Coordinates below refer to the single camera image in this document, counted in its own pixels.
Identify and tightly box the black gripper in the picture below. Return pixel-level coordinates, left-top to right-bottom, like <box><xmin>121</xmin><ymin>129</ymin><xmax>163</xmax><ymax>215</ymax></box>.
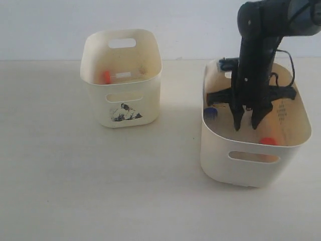
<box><xmin>206</xmin><ymin>40</ymin><xmax>296</xmax><ymax>131</ymax></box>

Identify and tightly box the orange-capped tube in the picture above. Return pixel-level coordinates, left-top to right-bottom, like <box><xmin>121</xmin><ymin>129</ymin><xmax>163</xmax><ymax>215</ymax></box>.
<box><xmin>259</xmin><ymin>117</ymin><xmax>279</xmax><ymax>146</ymax></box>
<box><xmin>101</xmin><ymin>71</ymin><xmax>134</xmax><ymax>84</ymax></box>

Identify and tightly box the blue-capped tube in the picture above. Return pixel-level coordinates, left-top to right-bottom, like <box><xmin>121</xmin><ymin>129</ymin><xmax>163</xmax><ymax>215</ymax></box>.
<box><xmin>203</xmin><ymin>107</ymin><xmax>218</xmax><ymax>122</ymax></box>

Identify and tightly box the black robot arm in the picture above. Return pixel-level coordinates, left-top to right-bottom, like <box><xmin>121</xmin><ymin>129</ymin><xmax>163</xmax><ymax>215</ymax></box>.
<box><xmin>206</xmin><ymin>1</ymin><xmax>320</xmax><ymax>131</ymax></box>

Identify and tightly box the black cable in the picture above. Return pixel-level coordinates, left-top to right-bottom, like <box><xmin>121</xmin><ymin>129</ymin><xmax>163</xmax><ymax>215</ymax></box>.
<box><xmin>268</xmin><ymin>49</ymin><xmax>296</xmax><ymax>88</ymax></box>

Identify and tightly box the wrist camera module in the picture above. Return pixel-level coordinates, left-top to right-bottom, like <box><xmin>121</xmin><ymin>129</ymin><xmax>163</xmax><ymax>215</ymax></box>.
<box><xmin>217</xmin><ymin>57</ymin><xmax>239</xmax><ymax>72</ymax></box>

